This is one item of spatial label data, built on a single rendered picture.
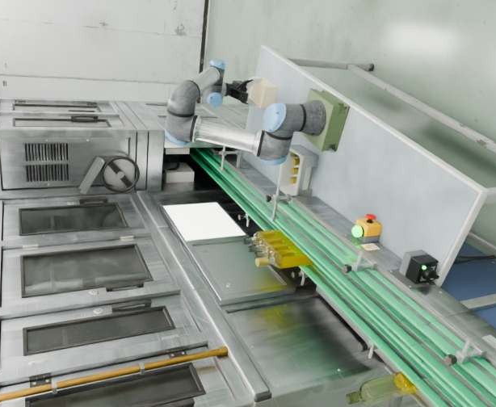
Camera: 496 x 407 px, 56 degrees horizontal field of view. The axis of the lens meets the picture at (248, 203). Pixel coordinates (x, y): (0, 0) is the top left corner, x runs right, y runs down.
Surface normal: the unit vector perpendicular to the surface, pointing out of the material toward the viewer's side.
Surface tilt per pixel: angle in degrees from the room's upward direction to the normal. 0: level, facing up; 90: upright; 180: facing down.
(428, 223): 0
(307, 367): 90
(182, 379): 90
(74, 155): 90
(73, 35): 90
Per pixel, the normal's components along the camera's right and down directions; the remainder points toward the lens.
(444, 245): -0.90, 0.06
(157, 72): 0.40, 0.42
